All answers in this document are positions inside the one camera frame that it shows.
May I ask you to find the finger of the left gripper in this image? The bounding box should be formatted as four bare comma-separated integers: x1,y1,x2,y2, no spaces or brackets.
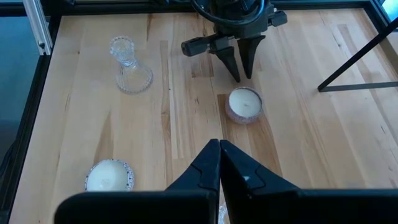
211,46,242,83
237,35,267,80

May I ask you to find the wooden riser shelf black frame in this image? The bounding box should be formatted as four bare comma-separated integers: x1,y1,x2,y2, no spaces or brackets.
317,18,398,93

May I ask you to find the silver aluminium extrusion post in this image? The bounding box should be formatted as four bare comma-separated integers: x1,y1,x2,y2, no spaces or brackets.
22,0,53,56

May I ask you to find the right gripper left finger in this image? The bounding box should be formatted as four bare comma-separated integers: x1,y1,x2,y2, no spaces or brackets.
54,138,221,224

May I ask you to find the beige speckled candle tin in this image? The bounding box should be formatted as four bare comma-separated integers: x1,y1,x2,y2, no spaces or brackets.
224,86,264,125

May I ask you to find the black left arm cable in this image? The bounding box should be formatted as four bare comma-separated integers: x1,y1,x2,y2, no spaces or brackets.
190,0,266,27

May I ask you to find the black metal table frame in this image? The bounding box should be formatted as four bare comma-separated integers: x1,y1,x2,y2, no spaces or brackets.
0,0,398,224

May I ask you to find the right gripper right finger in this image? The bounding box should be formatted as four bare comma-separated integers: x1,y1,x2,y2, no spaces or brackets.
219,139,398,224

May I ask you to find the white floral patterned candle tin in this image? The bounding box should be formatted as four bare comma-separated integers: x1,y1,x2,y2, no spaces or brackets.
84,159,136,192

